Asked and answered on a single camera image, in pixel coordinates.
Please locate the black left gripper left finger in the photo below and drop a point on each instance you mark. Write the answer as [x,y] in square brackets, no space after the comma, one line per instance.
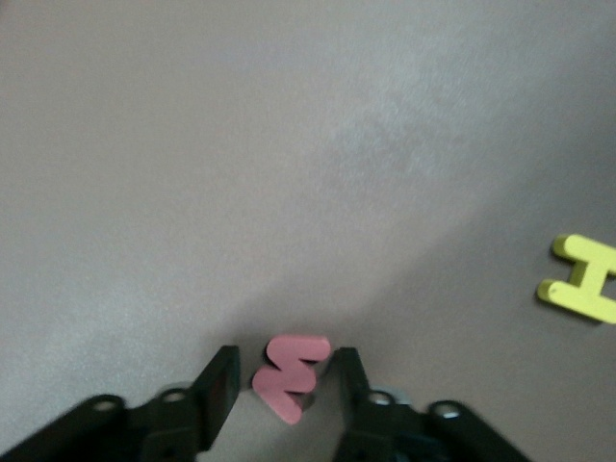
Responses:
[216,390]

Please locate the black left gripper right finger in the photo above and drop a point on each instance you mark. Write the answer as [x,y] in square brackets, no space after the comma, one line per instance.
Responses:
[356,385]

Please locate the red foam letter W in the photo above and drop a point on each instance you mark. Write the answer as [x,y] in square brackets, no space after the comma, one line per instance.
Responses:
[289,380]

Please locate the yellow foam letter H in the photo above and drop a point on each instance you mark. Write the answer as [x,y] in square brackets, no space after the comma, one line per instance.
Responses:
[584,279]

